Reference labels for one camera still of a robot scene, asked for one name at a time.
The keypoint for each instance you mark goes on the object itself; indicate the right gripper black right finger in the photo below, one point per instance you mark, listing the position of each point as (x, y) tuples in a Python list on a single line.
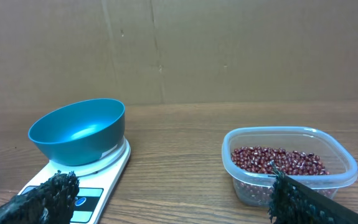
[(294, 203)]

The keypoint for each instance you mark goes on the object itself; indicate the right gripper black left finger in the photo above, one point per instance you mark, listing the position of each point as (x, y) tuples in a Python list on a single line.
[(51, 202)]

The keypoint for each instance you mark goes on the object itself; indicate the red adzuki beans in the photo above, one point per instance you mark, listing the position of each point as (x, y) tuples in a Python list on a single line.
[(259, 160)]

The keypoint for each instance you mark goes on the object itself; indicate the teal plastic bowl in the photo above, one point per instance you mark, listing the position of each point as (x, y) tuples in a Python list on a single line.
[(80, 133)]

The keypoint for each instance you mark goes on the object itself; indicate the clear plastic food container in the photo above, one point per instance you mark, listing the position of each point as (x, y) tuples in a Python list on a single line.
[(255, 189)]

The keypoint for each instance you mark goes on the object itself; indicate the white digital kitchen scale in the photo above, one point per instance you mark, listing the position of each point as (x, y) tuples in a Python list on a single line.
[(97, 181)]

